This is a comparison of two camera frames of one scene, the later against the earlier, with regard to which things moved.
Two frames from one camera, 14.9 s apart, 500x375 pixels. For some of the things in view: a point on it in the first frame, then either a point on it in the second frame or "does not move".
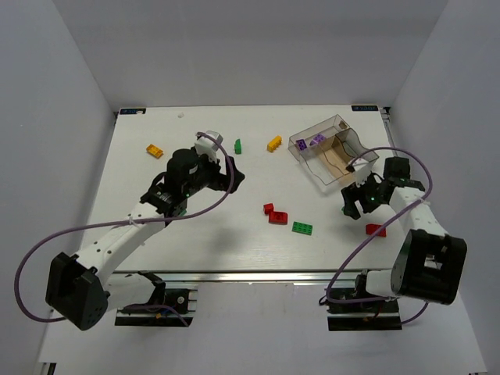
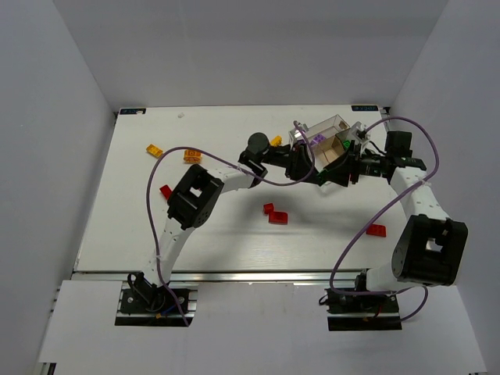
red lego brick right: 372,228 does not move
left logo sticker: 133,111 does not move
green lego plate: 302,227 to 323,176
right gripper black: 358,194 to 353,167
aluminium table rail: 253,276 does not move
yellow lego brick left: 154,151 does not move
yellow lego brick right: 274,143 does not move
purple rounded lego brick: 316,139 does not move
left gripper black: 225,176 to 296,163
